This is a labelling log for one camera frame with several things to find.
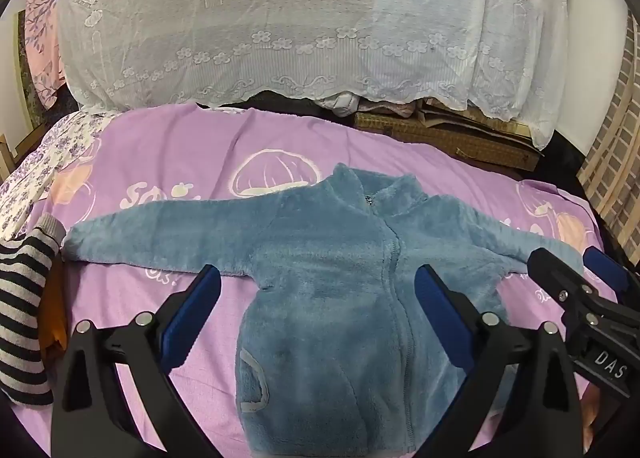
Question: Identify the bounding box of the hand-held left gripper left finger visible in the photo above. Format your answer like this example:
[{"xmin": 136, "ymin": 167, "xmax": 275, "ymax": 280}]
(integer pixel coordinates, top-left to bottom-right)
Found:
[{"xmin": 50, "ymin": 264, "xmax": 223, "ymax": 458}]

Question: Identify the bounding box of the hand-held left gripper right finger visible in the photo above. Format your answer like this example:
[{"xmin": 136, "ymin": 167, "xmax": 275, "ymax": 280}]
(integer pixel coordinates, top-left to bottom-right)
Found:
[{"xmin": 414, "ymin": 264, "xmax": 586, "ymax": 458}]

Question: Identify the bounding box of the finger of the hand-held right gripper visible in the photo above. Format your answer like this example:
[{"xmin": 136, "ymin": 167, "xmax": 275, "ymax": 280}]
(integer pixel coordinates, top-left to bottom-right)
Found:
[
  {"xmin": 526, "ymin": 247, "xmax": 590, "ymax": 299},
  {"xmin": 584, "ymin": 246, "xmax": 640, "ymax": 295}
]

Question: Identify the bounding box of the blue fleece zip jacket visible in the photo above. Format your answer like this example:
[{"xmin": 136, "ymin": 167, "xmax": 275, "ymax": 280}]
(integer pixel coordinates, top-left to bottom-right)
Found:
[{"xmin": 64, "ymin": 163, "xmax": 586, "ymax": 454}]

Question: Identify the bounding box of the purple printed blanket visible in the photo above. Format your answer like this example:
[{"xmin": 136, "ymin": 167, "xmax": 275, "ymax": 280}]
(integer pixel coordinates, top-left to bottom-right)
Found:
[{"xmin": 10, "ymin": 105, "xmax": 621, "ymax": 458}]

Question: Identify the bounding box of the woven wicker basket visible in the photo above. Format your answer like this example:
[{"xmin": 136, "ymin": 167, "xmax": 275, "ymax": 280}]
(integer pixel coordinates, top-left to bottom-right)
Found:
[{"xmin": 354, "ymin": 110, "xmax": 543, "ymax": 173}]

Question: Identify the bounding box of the flat brown cardboard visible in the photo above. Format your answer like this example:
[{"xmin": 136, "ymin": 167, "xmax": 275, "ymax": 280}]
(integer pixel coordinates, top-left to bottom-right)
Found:
[{"xmin": 417, "ymin": 96, "xmax": 547, "ymax": 139}]

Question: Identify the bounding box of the black white striped sweater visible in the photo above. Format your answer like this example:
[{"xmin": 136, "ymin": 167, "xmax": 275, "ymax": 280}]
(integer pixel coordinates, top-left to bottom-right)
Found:
[{"xmin": 0, "ymin": 213, "xmax": 66, "ymax": 406}]

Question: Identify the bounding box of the pink striped garment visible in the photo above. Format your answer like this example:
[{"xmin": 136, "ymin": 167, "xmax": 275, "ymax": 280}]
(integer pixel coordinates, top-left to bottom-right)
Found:
[{"xmin": 382, "ymin": 100, "xmax": 417, "ymax": 117}]

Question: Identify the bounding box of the white purple floral sheet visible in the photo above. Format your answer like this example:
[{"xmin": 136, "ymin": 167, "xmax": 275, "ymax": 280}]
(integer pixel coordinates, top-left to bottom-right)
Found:
[{"xmin": 0, "ymin": 110, "xmax": 121, "ymax": 243}]

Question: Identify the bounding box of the white padded garment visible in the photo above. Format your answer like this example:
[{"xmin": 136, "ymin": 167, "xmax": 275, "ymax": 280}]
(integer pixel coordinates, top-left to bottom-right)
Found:
[{"xmin": 319, "ymin": 92, "xmax": 362, "ymax": 119}]

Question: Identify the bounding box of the pink floral cloth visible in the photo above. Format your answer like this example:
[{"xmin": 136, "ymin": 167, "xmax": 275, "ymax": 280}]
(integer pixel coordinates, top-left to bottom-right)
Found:
[{"xmin": 25, "ymin": 0, "xmax": 68, "ymax": 111}]

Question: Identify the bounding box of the white lace cover cloth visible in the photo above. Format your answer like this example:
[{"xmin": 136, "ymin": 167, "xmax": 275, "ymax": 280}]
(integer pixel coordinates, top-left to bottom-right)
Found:
[{"xmin": 57, "ymin": 0, "xmax": 571, "ymax": 149}]

